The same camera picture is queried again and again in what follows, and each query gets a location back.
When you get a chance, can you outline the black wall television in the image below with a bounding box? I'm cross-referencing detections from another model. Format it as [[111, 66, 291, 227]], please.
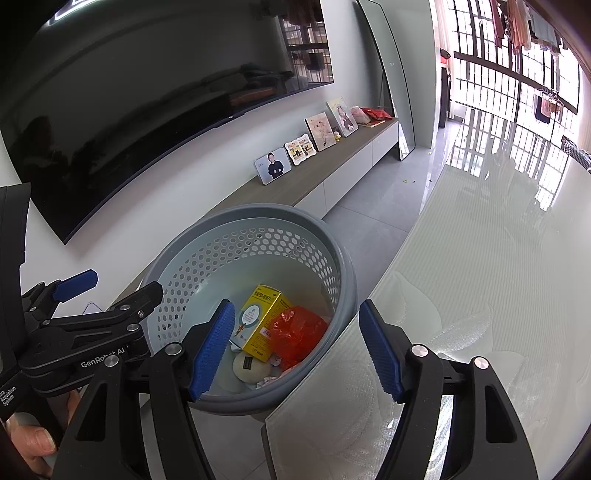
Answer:
[[0, 0, 335, 245]]

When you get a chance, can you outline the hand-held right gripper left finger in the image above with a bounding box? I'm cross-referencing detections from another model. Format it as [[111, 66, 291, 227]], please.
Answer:
[[53, 298, 237, 480]]

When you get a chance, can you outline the white child photo frame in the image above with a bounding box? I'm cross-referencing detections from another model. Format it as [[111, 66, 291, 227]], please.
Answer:
[[326, 97, 360, 138]]

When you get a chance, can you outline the dark portrait photo frame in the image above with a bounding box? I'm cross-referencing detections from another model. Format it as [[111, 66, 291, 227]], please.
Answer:
[[254, 148, 293, 186]]

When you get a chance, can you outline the pale baby photo frame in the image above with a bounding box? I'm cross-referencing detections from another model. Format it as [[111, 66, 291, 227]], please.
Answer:
[[305, 112, 341, 152]]

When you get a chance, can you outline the red plastic bag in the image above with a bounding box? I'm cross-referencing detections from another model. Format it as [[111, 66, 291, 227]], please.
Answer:
[[268, 305, 329, 370]]

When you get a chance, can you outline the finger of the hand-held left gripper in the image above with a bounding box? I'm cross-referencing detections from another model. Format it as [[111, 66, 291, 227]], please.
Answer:
[[21, 269, 99, 324], [44, 281, 164, 340]]

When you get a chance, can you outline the grey perforated plastic basket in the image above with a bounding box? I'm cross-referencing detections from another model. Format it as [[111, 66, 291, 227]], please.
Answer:
[[141, 203, 358, 418]]

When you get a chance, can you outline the tall leaning mirror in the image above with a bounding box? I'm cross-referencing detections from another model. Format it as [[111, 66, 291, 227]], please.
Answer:
[[355, 0, 416, 161]]

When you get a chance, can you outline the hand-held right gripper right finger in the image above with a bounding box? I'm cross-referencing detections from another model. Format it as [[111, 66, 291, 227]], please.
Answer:
[[358, 299, 540, 480]]

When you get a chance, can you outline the dark window grille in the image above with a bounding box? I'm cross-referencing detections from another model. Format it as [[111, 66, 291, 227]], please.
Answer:
[[450, 0, 583, 116]]

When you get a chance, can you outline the white round fluffy ball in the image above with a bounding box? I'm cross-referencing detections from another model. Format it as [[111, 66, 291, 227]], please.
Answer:
[[232, 352, 272, 385]]

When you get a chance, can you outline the dark tall cabinet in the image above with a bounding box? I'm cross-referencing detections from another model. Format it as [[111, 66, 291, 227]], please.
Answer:
[[438, 67, 451, 127]]

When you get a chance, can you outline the checkered blanket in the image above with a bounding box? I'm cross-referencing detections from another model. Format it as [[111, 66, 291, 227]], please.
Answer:
[[561, 135, 591, 171]]

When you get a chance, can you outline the row of hanging clothes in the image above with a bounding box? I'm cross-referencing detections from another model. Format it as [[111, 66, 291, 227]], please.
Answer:
[[489, 0, 571, 54]]

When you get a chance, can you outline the scalloped photo frame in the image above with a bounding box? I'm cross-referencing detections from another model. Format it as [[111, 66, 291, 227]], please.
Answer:
[[283, 135, 315, 167]]

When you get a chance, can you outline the yellow cardboard box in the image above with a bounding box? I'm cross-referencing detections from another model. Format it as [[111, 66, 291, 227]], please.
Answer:
[[229, 284, 295, 363]]

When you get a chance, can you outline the person's left hand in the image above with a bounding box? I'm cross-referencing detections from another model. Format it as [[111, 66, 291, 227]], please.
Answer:
[[8, 425, 59, 479]]

